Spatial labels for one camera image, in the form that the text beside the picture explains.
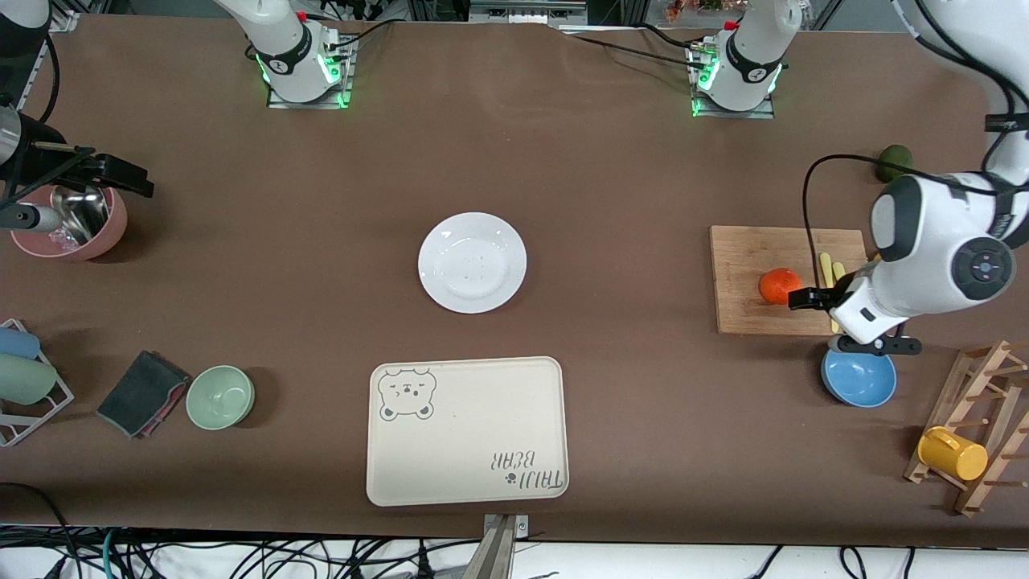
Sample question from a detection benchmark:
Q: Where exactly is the pale green bowl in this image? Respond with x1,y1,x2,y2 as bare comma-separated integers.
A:
186,365,256,431

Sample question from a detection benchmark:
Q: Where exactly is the blue bowl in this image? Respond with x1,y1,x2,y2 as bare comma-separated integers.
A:
821,346,898,409

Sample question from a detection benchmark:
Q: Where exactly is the wooden cup rack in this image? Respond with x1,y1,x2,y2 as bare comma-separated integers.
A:
904,339,1029,517

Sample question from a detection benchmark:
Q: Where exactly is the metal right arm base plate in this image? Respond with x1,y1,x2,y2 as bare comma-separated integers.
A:
267,36,355,109

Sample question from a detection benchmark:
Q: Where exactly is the metal scoop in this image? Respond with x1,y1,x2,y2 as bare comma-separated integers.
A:
50,185,109,246

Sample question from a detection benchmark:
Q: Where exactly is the white round plate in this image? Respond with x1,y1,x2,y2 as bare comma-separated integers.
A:
418,212,528,314

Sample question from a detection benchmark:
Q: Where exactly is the black base cable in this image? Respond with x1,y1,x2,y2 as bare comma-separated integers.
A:
563,31,708,69
326,20,395,51

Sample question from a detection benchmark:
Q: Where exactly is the blue cup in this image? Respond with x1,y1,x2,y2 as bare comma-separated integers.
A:
0,326,41,360

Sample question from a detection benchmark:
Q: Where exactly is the wooden cutting board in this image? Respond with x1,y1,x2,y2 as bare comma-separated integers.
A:
709,226,882,337

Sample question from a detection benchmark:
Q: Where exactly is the yellow cup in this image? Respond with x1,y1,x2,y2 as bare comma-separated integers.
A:
917,426,989,482

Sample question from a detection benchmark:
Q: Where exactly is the metal frame bar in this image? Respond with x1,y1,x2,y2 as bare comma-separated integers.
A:
470,0,588,25

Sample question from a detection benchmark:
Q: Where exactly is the dark grey folded cloth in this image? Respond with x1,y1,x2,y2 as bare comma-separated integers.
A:
96,350,191,439

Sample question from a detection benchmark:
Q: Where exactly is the orange fruit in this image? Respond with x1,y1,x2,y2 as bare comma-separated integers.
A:
760,268,804,306

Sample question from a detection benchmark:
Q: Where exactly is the cream bear print tray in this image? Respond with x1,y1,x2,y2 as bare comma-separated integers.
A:
367,356,570,507

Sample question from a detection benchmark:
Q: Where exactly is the pale green cup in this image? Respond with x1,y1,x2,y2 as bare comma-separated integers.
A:
0,354,59,406

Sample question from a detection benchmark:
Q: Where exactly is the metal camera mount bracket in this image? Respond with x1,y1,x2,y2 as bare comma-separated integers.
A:
462,515,531,579

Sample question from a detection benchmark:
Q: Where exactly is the dark green avocado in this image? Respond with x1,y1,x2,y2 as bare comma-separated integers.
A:
875,144,913,184

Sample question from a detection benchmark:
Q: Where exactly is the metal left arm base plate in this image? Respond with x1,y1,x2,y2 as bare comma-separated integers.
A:
690,44,777,120

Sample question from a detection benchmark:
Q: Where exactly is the white wire cup rack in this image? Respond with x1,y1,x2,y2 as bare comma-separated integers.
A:
0,318,76,448

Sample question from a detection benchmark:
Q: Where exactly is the pink bowl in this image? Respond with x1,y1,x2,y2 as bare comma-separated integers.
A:
10,185,128,262

